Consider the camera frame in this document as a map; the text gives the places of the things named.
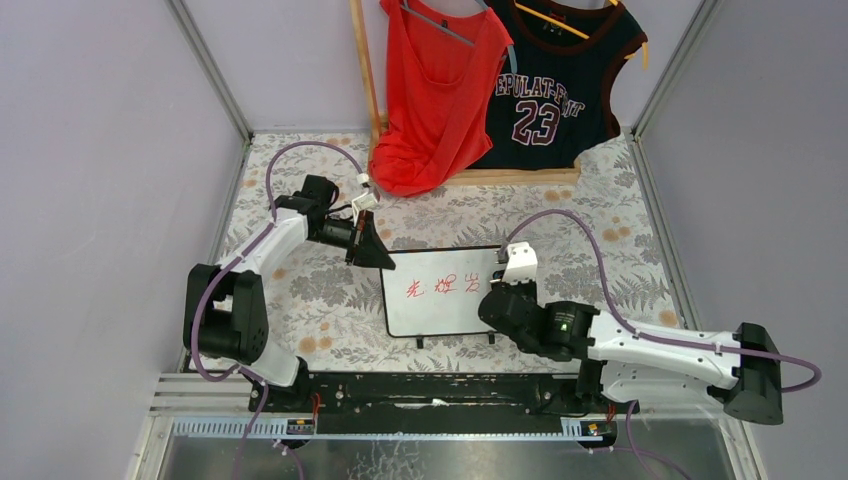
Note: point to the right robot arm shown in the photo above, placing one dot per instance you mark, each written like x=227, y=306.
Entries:
x=736, y=372

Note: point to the grey clothes hanger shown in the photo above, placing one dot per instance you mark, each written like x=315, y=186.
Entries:
x=510, y=54

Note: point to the yellow clothes hanger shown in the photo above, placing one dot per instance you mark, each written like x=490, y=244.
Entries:
x=558, y=21

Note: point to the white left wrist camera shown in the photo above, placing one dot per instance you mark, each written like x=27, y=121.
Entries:
x=368, y=200

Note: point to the wooden clothes rack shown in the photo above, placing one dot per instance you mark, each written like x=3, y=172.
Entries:
x=424, y=132

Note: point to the red tank top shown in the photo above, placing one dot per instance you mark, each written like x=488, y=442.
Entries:
x=437, y=93

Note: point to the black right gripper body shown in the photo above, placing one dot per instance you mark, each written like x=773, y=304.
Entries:
x=502, y=287

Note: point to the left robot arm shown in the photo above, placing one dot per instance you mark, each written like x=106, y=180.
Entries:
x=226, y=310

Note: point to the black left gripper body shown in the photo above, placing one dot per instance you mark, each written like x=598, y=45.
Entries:
x=357, y=238

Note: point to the floral tablecloth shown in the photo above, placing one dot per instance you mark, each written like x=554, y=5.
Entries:
x=593, y=240

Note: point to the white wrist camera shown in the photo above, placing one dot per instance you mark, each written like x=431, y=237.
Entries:
x=520, y=263
x=368, y=200

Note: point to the black-framed whiteboard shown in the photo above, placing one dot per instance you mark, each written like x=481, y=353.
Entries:
x=436, y=292

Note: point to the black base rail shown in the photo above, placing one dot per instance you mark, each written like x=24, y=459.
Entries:
x=443, y=403

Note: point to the black number 23 jersey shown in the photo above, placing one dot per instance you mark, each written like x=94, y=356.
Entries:
x=558, y=103

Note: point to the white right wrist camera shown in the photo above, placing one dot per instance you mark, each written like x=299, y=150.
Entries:
x=520, y=263

